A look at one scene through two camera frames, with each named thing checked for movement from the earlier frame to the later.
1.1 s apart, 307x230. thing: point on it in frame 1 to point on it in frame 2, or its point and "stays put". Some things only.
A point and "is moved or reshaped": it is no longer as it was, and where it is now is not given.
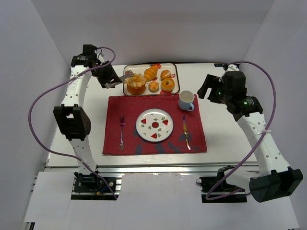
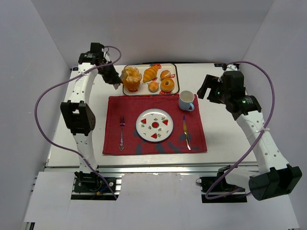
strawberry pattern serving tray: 152,79 stays put
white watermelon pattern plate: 154,125 stays put
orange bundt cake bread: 136,85 is moved or reshaped
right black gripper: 208,85 stays put
